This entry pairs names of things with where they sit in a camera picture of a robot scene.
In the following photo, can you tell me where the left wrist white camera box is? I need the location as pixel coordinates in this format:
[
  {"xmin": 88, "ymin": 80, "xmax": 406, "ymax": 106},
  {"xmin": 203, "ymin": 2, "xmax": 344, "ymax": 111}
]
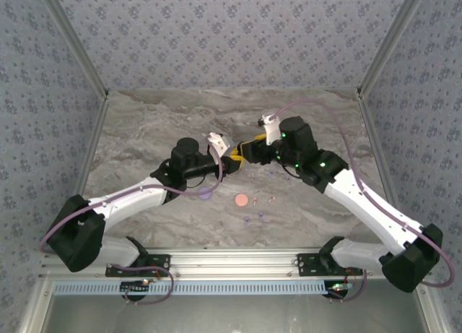
[{"xmin": 204, "ymin": 131, "xmax": 236, "ymax": 159}]

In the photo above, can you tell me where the wide aluminium mounting rail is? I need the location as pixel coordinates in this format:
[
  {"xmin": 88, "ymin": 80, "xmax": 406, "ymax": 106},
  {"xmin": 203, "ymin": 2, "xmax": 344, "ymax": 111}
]
[{"xmin": 40, "ymin": 248, "xmax": 387, "ymax": 280}]

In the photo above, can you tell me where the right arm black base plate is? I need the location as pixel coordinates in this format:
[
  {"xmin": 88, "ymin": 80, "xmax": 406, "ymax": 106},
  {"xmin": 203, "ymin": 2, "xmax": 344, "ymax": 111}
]
[{"xmin": 296, "ymin": 253, "xmax": 364, "ymax": 277}]

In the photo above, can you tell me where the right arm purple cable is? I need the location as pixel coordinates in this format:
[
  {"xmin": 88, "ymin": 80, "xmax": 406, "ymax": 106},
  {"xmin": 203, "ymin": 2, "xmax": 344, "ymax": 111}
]
[{"xmin": 272, "ymin": 98, "xmax": 456, "ymax": 304}]

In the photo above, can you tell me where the white slotted cable duct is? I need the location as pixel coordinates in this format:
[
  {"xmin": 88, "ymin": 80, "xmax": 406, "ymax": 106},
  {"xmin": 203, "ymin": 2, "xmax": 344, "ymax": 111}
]
[{"xmin": 53, "ymin": 280, "xmax": 331, "ymax": 296}]

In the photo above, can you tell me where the aluminium frame post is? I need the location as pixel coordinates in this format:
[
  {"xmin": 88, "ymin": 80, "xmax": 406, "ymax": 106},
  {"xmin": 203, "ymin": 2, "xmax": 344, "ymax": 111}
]
[
  {"xmin": 357, "ymin": 0, "xmax": 432, "ymax": 98},
  {"xmin": 35, "ymin": 0, "xmax": 110, "ymax": 98}
]

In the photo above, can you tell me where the aluminium lower side rail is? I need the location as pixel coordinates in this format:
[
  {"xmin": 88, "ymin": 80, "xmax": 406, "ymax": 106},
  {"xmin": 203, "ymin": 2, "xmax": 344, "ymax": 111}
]
[
  {"xmin": 17, "ymin": 278, "xmax": 55, "ymax": 333},
  {"xmin": 414, "ymin": 289, "xmax": 450, "ymax": 333}
]

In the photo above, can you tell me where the aluminium table side rail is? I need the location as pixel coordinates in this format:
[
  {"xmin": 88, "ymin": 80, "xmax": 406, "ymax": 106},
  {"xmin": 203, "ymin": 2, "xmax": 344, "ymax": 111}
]
[
  {"xmin": 66, "ymin": 92, "xmax": 111, "ymax": 207},
  {"xmin": 357, "ymin": 92, "xmax": 398, "ymax": 211}
]

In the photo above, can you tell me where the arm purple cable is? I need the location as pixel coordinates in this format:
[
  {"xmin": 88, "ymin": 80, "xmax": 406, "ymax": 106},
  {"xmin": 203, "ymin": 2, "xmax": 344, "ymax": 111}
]
[
  {"xmin": 38, "ymin": 140, "xmax": 175, "ymax": 306},
  {"xmin": 272, "ymin": 98, "xmax": 456, "ymax": 304}
]

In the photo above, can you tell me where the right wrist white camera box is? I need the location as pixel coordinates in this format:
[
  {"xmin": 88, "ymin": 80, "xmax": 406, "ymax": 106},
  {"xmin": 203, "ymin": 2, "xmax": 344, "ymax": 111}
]
[{"xmin": 257, "ymin": 112, "xmax": 283, "ymax": 146}]

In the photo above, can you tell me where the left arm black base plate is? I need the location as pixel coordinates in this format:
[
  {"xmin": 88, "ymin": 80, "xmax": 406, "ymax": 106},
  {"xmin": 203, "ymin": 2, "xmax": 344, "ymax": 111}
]
[{"xmin": 105, "ymin": 254, "xmax": 171, "ymax": 278}]

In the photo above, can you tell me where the grey metal sheet panel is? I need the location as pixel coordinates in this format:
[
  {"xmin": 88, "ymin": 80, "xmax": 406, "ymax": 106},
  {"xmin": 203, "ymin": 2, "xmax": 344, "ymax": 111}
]
[{"xmin": 43, "ymin": 293, "xmax": 430, "ymax": 333}]

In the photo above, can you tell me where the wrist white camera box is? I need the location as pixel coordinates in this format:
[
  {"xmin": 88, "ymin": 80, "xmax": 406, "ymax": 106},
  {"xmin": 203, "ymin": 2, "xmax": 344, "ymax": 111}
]
[
  {"xmin": 257, "ymin": 112, "xmax": 283, "ymax": 146},
  {"xmin": 204, "ymin": 131, "xmax": 236, "ymax": 159}
]

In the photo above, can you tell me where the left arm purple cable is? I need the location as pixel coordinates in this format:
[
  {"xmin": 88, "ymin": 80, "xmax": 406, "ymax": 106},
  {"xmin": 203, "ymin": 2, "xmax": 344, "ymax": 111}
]
[{"xmin": 38, "ymin": 140, "xmax": 175, "ymax": 306}]

